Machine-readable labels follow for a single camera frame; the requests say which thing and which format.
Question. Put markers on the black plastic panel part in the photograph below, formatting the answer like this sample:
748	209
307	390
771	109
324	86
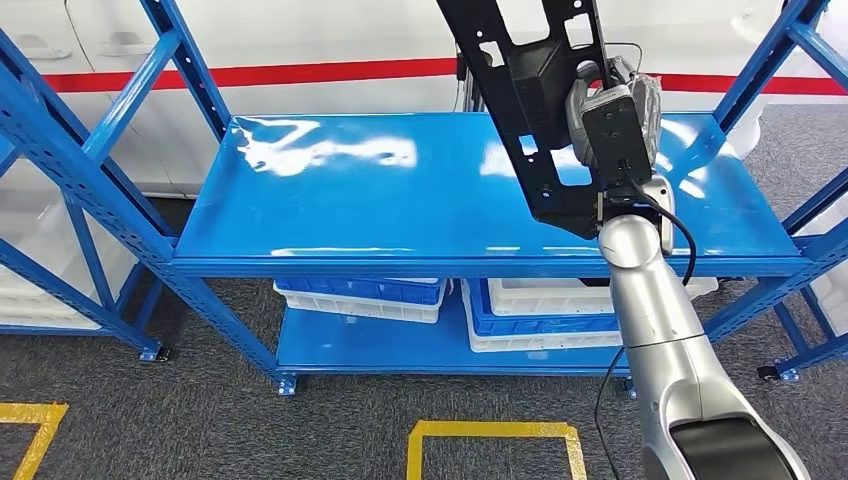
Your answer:
536	86

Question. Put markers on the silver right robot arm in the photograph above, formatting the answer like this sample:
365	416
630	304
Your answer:
662	344

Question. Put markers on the yellow floor tape square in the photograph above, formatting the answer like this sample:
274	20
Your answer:
33	411
490	429

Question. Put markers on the black stanchion post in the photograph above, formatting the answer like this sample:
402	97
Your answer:
469	93

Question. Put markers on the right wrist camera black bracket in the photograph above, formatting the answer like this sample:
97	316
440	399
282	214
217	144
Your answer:
616	139

